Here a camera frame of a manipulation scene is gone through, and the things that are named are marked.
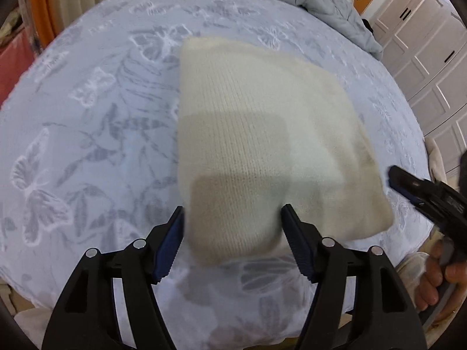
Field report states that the cream knit cardigan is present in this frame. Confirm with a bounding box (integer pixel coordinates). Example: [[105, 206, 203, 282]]
[[177, 36, 394, 265]]

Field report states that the person's right hand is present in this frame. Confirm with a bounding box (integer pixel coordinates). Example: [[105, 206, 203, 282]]
[[414, 240, 467, 323]]

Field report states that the beige fleece garment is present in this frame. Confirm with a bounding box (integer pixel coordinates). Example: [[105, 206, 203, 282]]
[[424, 137, 448, 184]]

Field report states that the blue butterfly bedspread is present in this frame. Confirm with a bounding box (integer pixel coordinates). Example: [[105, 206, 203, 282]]
[[1, 0, 429, 349]]

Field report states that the white wardrobe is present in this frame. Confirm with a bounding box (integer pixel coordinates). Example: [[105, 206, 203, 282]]
[[370, 0, 466, 174]]

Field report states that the pink floral blanket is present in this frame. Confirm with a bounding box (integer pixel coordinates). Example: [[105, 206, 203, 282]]
[[0, 30, 35, 104]]

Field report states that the orange curtain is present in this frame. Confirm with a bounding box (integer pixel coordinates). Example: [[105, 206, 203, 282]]
[[29, 0, 63, 50]]

